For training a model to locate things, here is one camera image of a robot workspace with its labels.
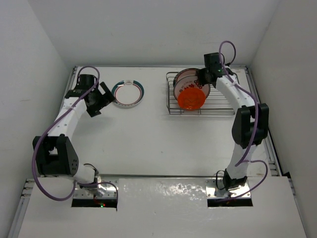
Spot white plate teal rim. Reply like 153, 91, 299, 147
111, 80, 145, 109

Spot white plate red characters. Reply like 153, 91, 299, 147
173, 75, 211, 99

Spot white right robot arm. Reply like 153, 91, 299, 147
196, 53, 269, 190

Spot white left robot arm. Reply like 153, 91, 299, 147
33, 74, 114, 184

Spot white plate dark red rim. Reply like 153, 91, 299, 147
173, 67, 199, 83

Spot orange plastic plate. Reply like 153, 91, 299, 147
177, 88, 206, 111

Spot metal wire dish rack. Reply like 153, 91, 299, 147
166, 71, 235, 117

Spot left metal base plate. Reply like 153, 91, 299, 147
73, 178, 119, 199

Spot metal base plate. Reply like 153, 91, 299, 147
73, 178, 119, 199
206, 177, 252, 199

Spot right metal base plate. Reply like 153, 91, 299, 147
206, 177, 252, 199

